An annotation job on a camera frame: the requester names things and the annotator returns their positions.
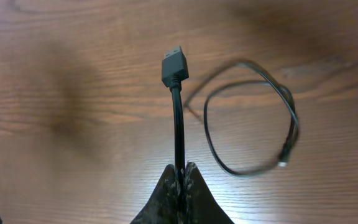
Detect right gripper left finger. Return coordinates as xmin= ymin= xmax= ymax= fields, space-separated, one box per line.
xmin=131 ymin=164 xmax=178 ymax=224

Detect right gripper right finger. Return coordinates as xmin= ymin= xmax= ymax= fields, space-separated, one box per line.
xmin=183 ymin=162 xmax=234 ymax=224

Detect black usb cable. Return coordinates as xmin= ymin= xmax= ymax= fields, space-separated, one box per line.
xmin=161 ymin=45 xmax=300 ymax=178

